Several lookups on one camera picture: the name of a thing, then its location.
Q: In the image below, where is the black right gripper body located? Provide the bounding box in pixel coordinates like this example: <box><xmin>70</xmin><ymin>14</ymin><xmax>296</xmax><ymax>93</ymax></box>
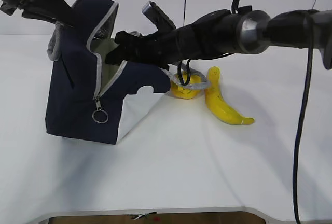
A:
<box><xmin>105</xmin><ymin>31</ymin><xmax>182</xmax><ymax>69</ymax></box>

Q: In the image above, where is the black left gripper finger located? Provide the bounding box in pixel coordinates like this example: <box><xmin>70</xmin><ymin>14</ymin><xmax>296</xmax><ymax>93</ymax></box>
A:
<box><xmin>38</xmin><ymin>0</ymin><xmax>76</xmax><ymax>27</ymax></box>

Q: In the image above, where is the yellow lemon toy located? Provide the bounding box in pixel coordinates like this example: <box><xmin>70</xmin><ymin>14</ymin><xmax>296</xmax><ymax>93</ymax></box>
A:
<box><xmin>171</xmin><ymin>74</ymin><xmax>202</xmax><ymax>100</ymax></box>

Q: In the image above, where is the yellow banana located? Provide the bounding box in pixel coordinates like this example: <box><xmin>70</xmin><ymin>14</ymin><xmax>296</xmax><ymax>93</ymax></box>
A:
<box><xmin>205</xmin><ymin>66</ymin><xmax>255</xmax><ymax>125</ymax></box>

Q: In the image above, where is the navy blue lunch bag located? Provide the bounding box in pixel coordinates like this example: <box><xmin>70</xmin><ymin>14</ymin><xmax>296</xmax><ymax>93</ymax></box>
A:
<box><xmin>45</xmin><ymin>0</ymin><xmax>175</xmax><ymax>145</ymax></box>

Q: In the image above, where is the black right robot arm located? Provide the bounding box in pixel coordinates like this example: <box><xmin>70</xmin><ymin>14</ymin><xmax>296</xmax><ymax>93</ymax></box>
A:
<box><xmin>105</xmin><ymin>0</ymin><xmax>331</xmax><ymax>70</ymax></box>

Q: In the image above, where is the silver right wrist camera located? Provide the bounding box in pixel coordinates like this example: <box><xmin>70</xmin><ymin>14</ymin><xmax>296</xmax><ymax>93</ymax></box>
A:
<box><xmin>142</xmin><ymin>1</ymin><xmax>176</xmax><ymax>32</ymax></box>

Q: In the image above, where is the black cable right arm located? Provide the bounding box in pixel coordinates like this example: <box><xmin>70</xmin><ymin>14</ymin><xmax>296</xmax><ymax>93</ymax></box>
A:
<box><xmin>293</xmin><ymin>8</ymin><xmax>316</xmax><ymax>224</ymax></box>

